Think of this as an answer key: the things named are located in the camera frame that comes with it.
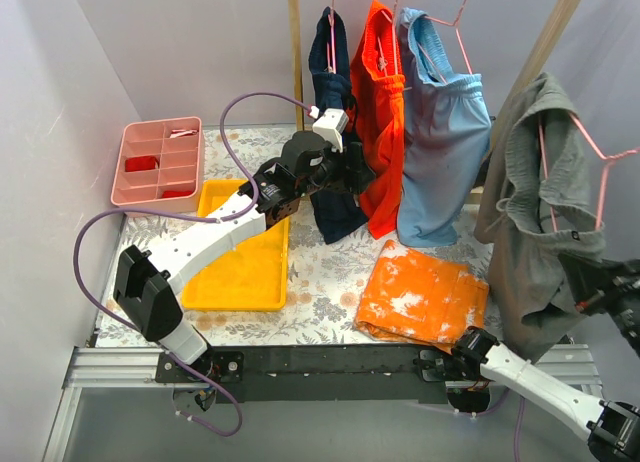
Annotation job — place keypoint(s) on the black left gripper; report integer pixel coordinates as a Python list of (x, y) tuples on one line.
[(354, 167)]

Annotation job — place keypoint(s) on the pink hanger with red shorts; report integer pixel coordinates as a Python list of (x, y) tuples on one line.
[(395, 83)]

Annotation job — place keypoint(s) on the white red cloth back compartment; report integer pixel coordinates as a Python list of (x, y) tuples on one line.
[(178, 133)]

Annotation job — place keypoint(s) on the pink hanger with blue shorts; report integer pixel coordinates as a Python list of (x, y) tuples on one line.
[(455, 25)]

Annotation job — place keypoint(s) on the red orange shorts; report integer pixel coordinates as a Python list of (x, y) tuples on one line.
[(380, 125)]

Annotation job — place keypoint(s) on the pink divided organizer box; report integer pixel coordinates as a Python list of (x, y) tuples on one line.
[(181, 166)]

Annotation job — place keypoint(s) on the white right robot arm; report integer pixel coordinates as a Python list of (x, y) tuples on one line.
[(610, 429)]

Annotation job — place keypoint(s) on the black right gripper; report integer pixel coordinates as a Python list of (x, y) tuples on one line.
[(584, 286)]

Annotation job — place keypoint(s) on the orange white folded shorts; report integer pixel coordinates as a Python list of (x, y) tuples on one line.
[(412, 297)]

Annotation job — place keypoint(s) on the light blue shorts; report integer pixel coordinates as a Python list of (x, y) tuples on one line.
[(447, 134)]

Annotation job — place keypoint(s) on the wooden clothes rack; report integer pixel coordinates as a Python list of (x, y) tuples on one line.
[(553, 29)]

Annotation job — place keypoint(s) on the yellow plastic tray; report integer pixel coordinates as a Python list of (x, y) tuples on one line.
[(252, 277)]

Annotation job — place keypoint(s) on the red cloth front compartment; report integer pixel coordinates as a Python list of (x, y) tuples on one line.
[(176, 194)]

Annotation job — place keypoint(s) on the pink wire hanger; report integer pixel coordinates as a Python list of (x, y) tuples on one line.
[(609, 162)]

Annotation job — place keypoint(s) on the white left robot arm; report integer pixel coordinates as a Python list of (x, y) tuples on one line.
[(147, 283)]

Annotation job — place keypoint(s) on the pink hanger with navy shorts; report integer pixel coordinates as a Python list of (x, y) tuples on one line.
[(331, 50)]

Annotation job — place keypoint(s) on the red folded cloth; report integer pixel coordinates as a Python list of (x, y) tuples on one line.
[(141, 163)]

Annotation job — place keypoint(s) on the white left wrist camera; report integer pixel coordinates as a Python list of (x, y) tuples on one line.
[(330, 125)]

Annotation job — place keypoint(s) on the grey shorts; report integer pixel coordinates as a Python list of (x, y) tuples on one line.
[(535, 206)]

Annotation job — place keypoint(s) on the navy blue shorts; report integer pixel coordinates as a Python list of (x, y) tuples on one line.
[(336, 214)]

